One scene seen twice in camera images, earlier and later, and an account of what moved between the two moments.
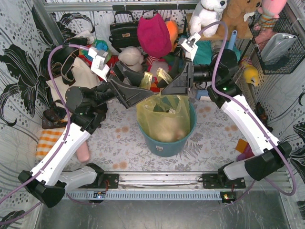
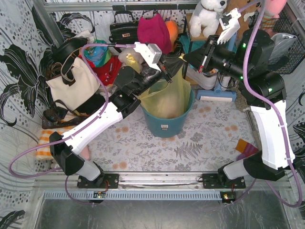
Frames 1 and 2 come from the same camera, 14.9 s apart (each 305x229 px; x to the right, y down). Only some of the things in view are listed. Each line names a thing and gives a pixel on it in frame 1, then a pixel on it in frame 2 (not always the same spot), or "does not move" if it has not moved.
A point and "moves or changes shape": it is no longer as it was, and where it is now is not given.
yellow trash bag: x=167 y=117 moves or changes shape
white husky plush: x=206 y=13 does not move
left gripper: x=114 y=79 → x=164 y=72
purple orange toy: x=244 y=147 does not move
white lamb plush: x=133 y=56 does not move
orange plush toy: x=173 y=28 does not move
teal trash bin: x=170 y=149 → x=162 y=127
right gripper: x=189 y=74 → x=209 y=53
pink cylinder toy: x=83 y=153 does not move
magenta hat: x=154 y=36 does not move
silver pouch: x=276 y=46 does not move
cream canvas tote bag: x=85 y=77 does not move
